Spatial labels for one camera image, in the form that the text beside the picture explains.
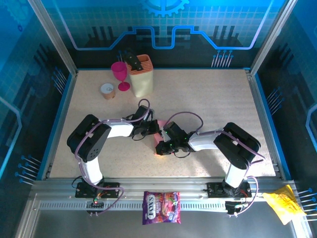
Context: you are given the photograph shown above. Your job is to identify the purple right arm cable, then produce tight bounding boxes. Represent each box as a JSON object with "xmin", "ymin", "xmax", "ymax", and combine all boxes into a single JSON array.
[{"xmin": 165, "ymin": 111, "xmax": 267, "ymax": 219}]

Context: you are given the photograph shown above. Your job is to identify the purple candy bag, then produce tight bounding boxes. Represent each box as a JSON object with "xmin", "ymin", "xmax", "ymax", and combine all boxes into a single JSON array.
[{"xmin": 142, "ymin": 190, "xmax": 181, "ymax": 225}]

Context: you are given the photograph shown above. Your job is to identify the black controller box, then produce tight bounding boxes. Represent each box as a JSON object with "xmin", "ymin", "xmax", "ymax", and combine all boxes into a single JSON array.
[
  {"xmin": 86, "ymin": 200, "xmax": 105, "ymax": 209},
  {"xmin": 224, "ymin": 201, "xmax": 248, "ymax": 215}
]

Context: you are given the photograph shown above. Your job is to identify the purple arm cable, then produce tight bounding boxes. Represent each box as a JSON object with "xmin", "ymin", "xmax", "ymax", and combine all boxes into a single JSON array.
[
  {"xmin": 71, "ymin": 98, "xmax": 152, "ymax": 216},
  {"xmin": 165, "ymin": 111, "xmax": 267, "ymax": 219}
]

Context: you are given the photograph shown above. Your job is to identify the beige knife block orange top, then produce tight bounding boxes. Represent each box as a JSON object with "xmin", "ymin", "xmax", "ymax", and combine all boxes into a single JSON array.
[{"xmin": 125, "ymin": 54, "xmax": 154, "ymax": 98}]

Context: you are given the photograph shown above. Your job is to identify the small tin can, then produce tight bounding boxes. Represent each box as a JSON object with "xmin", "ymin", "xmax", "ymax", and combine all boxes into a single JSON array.
[{"xmin": 100, "ymin": 83, "xmax": 116, "ymax": 100}]

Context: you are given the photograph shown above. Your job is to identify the aluminium frame post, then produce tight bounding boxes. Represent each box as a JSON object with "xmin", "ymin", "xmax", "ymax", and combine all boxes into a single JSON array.
[
  {"xmin": 27, "ymin": 0, "xmax": 79, "ymax": 77},
  {"xmin": 249, "ymin": 0, "xmax": 298, "ymax": 76}
]

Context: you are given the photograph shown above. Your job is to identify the black knife handle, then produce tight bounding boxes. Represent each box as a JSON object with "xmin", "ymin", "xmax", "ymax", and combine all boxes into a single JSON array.
[{"xmin": 120, "ymin": 48, "xmax": 145, "ymax": 72}]

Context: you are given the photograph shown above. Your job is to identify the magenta plastic goblet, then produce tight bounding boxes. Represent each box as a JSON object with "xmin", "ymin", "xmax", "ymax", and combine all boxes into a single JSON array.
[{"xmin": 110, "ymin": 61, "xmax": 131, "ymax": 92}]

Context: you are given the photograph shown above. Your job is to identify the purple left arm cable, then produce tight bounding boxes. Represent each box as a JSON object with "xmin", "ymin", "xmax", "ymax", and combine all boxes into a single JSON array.
[{"xmin": 71, "ymin": 98, "xmax": 152, "ymax": 216}]

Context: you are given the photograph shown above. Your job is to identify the pink paper sheet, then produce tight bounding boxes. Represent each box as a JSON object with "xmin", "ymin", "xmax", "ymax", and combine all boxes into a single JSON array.
[{"xmin": 153, "ymin": 119, "xmax": 169, "ymax": 156}]

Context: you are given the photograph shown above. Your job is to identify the white slotted cable duct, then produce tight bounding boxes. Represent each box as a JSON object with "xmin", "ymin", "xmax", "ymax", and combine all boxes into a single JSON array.
[{"xmin": 38, "ymin": 202, "xmax": 227, "ymax": 211}]

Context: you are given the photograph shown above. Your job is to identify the yellow plastic bag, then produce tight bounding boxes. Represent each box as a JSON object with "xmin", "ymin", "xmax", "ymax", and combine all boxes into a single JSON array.
[{"xmin": 262, "ymin": 184, "xmax": 308, "ymax": 226}]

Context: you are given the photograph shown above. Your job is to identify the aluminium side rail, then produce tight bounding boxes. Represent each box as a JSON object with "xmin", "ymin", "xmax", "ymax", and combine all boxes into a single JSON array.
[
  {"xmin": 41, "ymin": 70, "xmax": 79, "ymax": 180},
  {"xmin": 246, "ymin": 69, "xmax": 288, "ymax": 180}
]

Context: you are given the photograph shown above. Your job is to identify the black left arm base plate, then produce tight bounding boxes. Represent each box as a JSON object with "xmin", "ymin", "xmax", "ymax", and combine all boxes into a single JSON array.
[{"xmin": 75, "ymin": 182, "xmax": 120, "ymax": 199}]

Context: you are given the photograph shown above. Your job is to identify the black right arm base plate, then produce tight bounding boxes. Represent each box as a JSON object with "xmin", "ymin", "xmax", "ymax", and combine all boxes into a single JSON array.
[{"xmin": 207, "ymin": 182, "xmax": 252, "ymax": 199}]

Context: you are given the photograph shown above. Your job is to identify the aluminium frame rail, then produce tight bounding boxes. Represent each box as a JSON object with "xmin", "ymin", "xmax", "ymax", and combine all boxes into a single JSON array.
[{"xmin": 29, "ymin": 176, "xmax": 298, "ymax": 202}]

